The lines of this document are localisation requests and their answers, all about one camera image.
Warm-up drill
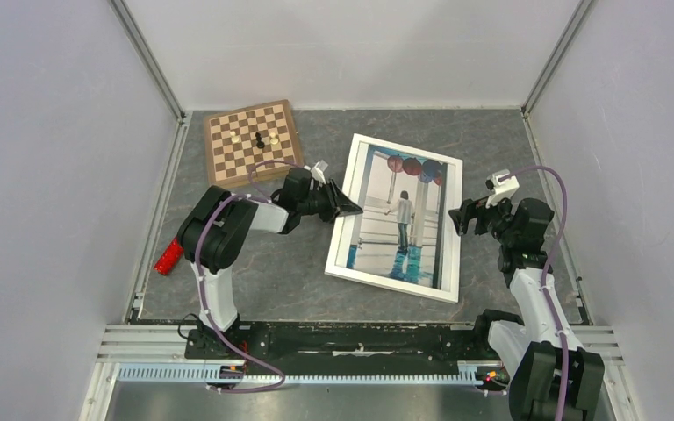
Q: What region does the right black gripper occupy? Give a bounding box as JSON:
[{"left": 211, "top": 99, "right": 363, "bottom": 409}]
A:
[{"left": 448, "top": 190, "right": 517, "bottom": 246}]

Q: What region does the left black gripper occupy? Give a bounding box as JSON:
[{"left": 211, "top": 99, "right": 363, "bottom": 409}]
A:
[{"left": 298, "top": 179, "right": 362, "bottom": 225}]

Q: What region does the printed photo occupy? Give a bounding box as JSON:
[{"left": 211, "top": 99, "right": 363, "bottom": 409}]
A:
[{"left": 345, "top": 143, "right": 449, "bottom": 290}]

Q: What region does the wooden picture frame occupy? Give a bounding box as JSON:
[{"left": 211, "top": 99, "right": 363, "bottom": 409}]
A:
[{"left": 325, "top": 134, "right": 463, "bottom": 303}]

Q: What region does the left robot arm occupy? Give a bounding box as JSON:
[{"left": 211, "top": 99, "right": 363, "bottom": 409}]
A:
[{"left": 176, "top": 167, "right": 363, "bottom": 358}]

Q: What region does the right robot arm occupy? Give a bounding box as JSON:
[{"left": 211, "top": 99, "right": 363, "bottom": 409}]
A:
[{"left": 448, "top": 198, "right": 605, "bottom": 420}]

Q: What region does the black chess piece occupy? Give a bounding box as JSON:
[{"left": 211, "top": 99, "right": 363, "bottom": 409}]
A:
[{"left": 255, "top": 132, "right": 266, "bottom": 149}]

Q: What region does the wooden chessboard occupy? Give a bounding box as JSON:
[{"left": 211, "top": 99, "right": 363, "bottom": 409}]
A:
[{"left": 203, "top": 99, "right": 305, "bottom": 189}]

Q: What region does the red toy microphone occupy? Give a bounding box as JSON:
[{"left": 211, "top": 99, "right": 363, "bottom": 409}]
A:
[{"left": 154, "top": 238, "right": 183, "bottom": 276}]

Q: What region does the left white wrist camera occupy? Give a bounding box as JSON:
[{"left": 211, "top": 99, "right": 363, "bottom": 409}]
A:
[{"left": 305, "top": 160, "right": 328, "bottom": 185}]

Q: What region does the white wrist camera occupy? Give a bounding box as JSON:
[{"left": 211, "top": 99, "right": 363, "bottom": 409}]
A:
[
  {"left": 485, "top": 169, "right": 520, "bottom": 208},
  {"left": 305, "top": 160, "right": 328, "bottom": 185}
]

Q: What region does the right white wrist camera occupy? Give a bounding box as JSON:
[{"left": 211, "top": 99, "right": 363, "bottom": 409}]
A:
[{"left": 485, "top": 169, "right": 520, "bottom": 208}]

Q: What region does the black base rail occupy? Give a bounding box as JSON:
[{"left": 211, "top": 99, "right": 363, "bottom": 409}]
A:
[{"left": 184, "top": 321, "right": 497, "bottom": 364}]

